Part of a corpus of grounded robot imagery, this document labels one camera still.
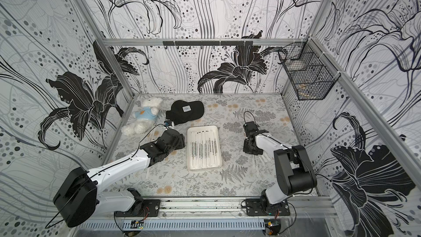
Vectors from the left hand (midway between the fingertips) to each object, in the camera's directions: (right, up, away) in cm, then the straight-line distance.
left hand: (182, 141), depth 87 cm
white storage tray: (+11, -5, +4) cm, 13 cm away
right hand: (+40, -5, +7) cm, 41 cm away
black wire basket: (+71, +37, +1) cm, 80 cm away
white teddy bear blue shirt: (-25, +12, +10) cm, 29 cm away
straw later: (+18, -5, +4) cm, 19 cm away
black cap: (-4, +16, +18) cm, 24 cm away
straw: (+5, -6, +4) cm, 9 cm away
